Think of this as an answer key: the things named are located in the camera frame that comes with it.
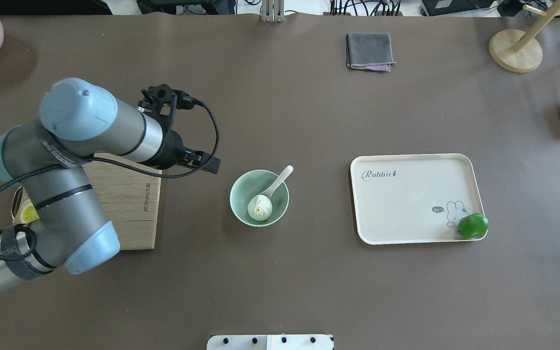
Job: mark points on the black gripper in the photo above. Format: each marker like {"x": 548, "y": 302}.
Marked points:
{"x": 170, "y": 151}

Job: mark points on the white ceramic spoon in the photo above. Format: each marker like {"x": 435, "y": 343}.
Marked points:
{"x": 268, "y": 192}

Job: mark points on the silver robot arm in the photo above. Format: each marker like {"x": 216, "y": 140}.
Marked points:
{"x": 79, "y": 123}

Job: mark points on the light green ceramic bowl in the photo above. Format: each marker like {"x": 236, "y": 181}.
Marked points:
{"x": 248, "y": 186}

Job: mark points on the bamboo cutting board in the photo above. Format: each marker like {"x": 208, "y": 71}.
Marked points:
{"x": 129, "y": 199}

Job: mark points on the wooden mug tree stand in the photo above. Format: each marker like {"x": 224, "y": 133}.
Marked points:
{"x": 518, "y": 51}

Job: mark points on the green lime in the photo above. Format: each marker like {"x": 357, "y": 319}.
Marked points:
{"x": 473, "y": 226}

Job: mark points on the lemon slice stack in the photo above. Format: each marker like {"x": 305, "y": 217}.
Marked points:
{"x": 28, "y": 214}

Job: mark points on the cream rectangular tray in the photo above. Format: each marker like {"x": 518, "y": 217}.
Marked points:
{"x": 406, "y": 199}

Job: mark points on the grey folded cloth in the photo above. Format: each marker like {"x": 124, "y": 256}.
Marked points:
{"x": 369, "y": 51}

